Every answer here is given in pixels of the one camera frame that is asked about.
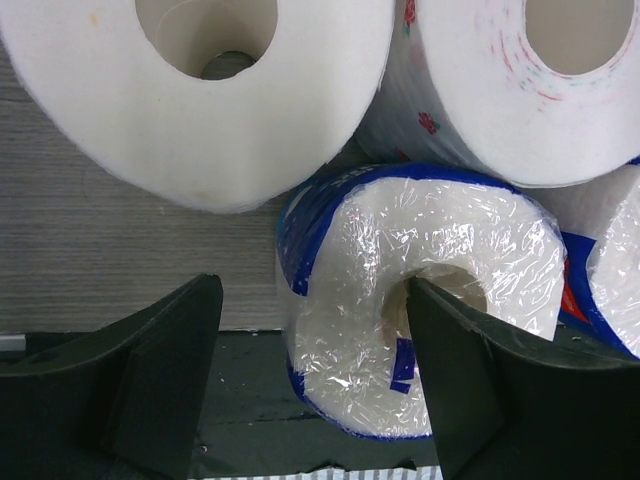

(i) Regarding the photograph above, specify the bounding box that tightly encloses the white slotted cable duct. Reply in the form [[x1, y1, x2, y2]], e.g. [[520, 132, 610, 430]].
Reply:
[[189, 462, 444, 480]]

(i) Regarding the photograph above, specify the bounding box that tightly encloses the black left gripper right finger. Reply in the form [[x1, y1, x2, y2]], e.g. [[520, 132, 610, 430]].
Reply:
[[407, 278, 639, 479]]

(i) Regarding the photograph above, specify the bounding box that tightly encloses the floral print paper roll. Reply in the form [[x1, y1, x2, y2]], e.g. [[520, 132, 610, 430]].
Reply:
[[357, 1, 639, 188]]

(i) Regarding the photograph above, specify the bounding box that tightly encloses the white paper towel roll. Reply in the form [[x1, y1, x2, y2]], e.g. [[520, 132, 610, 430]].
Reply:
[[1, 1, 395, 213]]

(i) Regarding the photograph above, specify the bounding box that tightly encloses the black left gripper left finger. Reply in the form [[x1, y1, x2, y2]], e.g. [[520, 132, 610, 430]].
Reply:
[[1, 274, 223, 479]]

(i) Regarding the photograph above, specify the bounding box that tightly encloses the blue paper roll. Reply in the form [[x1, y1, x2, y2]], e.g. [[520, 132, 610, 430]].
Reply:
[[276, 163, 566, 441], [530, 159, 639, 357]]

